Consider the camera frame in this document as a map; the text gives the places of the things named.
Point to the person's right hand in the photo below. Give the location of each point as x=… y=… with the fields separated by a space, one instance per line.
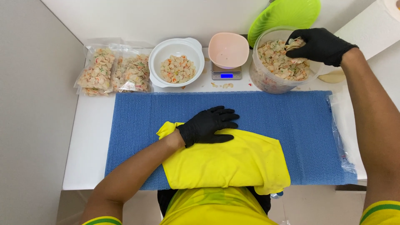
x=325 y=45

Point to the person's left hand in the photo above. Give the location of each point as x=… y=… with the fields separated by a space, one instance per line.
x=203 y=126

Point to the handful of colourful crackers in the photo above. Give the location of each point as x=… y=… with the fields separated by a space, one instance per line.
x=295 y=44

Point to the beige round flat object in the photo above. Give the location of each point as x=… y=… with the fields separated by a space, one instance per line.
x=332 y=77

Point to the yellow cloth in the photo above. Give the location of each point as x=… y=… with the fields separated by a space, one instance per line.
x=231 y=162

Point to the loose cracker pieces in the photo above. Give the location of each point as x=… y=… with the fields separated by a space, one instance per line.
x=227 y=85

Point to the heap of crackers in container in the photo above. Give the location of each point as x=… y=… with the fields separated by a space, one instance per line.
x=276 y=64

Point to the lime green plastic lid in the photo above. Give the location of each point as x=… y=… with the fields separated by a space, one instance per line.
x=281 y=15

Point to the silver digital kitchen scale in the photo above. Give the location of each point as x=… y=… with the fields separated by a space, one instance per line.
x=226 y=75

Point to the heap of crackers in bowl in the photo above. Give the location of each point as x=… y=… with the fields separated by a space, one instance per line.
x=177 y=69

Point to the clear round plastic container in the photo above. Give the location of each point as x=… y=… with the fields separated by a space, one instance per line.
x=265 y=82

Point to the white round object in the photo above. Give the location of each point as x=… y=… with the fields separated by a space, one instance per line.
x=390 y=7

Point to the pink plastic bowl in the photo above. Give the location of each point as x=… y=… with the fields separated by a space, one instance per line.
x=228 y=50

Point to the person's yellow green shirt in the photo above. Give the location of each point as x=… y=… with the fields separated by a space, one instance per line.
x=215 y=207

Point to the black chair seat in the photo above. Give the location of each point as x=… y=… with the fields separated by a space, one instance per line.
x=164 y=200

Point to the blue woven table mat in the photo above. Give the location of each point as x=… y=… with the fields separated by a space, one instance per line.
x=290 y=125

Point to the clear bag of crackers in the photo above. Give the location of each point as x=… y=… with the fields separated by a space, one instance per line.
x=132 y=73
x=92 y=91
x=97 y=70

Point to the stack of empty clear bags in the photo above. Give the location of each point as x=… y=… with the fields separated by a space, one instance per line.
x=342 y=137

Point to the clear plastic bottle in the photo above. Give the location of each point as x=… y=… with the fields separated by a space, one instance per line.
x=277 y=194

